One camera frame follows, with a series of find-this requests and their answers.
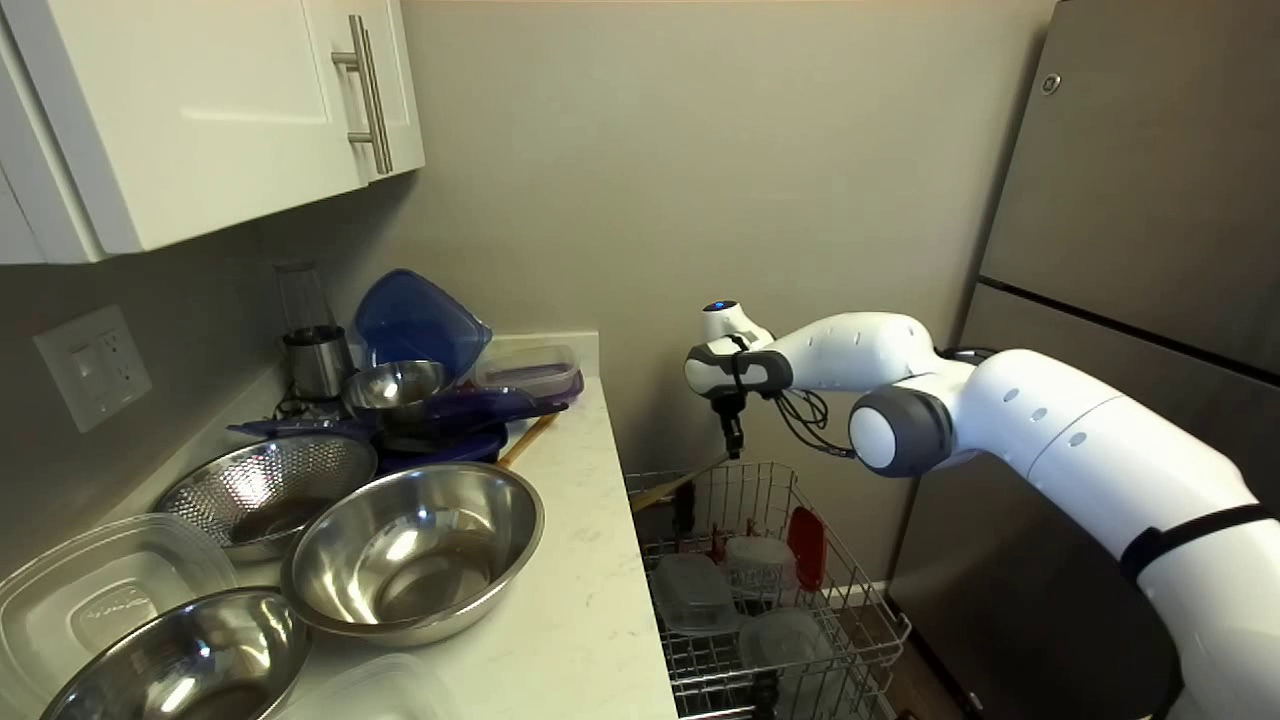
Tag clear plastic food container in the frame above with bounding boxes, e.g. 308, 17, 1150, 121
0, 506, 246, 710

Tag white wall cabinet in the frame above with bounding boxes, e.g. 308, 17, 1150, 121
0, 0, 430, 267

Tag dark blue plastic lid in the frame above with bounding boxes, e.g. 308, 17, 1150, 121
225, 408, 386, 448

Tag black bottle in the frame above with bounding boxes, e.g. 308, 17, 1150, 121
669, 470, 701, 550

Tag blue plastic bowl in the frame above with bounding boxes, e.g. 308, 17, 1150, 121
348, 264, 495, 389

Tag stainless steel refrigerator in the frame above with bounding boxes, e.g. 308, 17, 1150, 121
884, 0, 1280, 720

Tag small steel bowl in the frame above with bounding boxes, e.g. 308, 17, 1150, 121
343, 353, 452, 418

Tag square clear plastic container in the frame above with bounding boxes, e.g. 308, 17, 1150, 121
648, 548, 741, 641

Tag dark purple plate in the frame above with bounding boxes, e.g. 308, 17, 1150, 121
444, 355, 588, 418

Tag round clear plastic container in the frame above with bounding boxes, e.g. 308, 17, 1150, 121
725, 531, 804, 603

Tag wire dishwasher rack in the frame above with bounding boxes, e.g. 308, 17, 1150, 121
622, 454, 918, 720

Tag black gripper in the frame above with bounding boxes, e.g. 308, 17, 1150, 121
706, 385, 750, 463

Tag large steel mixing bowl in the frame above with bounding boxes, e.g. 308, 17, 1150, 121
278, 454, 548, 650

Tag white wall outlet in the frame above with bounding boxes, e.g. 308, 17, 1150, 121
29, 299, 161, 440

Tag shiny steel bowl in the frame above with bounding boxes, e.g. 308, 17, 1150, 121
35, 584, 314, 720

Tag steel cabinet handle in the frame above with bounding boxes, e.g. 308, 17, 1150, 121
328, 13, 400, 181

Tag wooden spoon handle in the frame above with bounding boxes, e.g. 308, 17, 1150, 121
495, 408, 562, 470

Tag steel bowl back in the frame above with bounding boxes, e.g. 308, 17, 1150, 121
149, 429, 384, 561

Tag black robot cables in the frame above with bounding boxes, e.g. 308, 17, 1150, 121
762, 385, 858, 463

